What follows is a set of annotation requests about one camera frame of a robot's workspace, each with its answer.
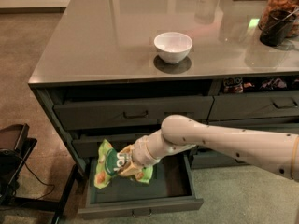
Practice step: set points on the snack packets in drawer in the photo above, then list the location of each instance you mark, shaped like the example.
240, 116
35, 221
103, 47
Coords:
256, 84

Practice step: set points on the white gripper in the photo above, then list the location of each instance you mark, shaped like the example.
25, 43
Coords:
139, 155

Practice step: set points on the top left drawer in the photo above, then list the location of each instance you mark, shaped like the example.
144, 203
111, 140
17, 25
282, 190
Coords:
130, 112

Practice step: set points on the open bottom left drawer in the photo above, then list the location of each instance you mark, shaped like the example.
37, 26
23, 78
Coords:
170, 190

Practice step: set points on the white ceramic bowl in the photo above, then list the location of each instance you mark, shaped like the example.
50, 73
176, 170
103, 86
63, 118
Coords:
172, 47

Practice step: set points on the middle left drawer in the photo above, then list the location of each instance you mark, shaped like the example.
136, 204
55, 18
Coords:
87, 146

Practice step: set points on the black mesh cup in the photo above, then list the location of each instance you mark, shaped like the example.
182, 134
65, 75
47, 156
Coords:
277, 27

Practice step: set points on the black metal stand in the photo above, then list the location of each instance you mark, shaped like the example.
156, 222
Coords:
15, 148

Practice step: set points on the green rice chip bag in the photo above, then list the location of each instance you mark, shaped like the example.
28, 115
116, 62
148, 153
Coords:
109, 163

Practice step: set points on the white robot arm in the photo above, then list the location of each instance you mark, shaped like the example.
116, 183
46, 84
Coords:
277, 153

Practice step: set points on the grey drawer cabinet counter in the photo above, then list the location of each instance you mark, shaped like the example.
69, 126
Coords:
104, 50

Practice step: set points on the bottom right drawer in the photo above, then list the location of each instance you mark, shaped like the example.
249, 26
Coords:
207, 158

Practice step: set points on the top right drawer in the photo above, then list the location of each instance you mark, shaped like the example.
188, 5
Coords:
255, 105

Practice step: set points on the clear snack jar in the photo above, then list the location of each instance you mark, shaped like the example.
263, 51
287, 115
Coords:
287, 5

